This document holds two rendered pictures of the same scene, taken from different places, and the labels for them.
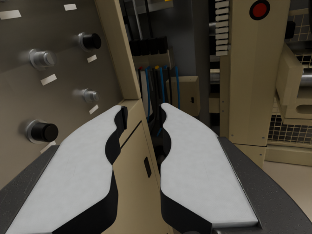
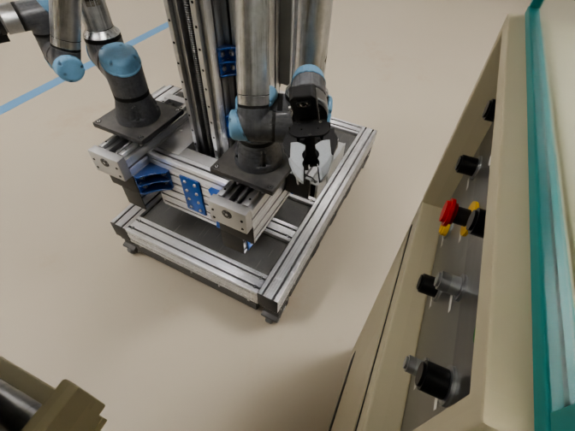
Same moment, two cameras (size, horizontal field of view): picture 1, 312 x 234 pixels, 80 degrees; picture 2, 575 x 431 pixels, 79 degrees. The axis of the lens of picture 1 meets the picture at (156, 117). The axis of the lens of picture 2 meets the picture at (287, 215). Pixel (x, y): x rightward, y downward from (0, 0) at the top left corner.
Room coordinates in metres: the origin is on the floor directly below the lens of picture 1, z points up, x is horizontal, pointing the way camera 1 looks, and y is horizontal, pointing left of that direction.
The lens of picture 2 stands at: (0.52, -0.06, 1.44)
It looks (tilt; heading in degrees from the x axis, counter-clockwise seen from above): 49 degrees down; 175
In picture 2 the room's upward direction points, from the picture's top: 2 degrees clockwise
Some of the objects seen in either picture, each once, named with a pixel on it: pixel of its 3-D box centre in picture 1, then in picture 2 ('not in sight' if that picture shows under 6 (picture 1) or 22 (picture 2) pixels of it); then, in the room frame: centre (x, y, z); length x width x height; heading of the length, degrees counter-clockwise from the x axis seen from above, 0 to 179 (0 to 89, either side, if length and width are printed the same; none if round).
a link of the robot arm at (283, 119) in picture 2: not in sight; (298, 127); (-0.19, 0.01, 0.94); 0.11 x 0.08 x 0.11; 86
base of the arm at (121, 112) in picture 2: not in sight; (134, 103); (-0.59, -0.52, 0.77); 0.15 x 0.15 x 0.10
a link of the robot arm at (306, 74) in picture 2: not in sight; (308, 91); (-0.19, 0.03, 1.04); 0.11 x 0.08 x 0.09; 176
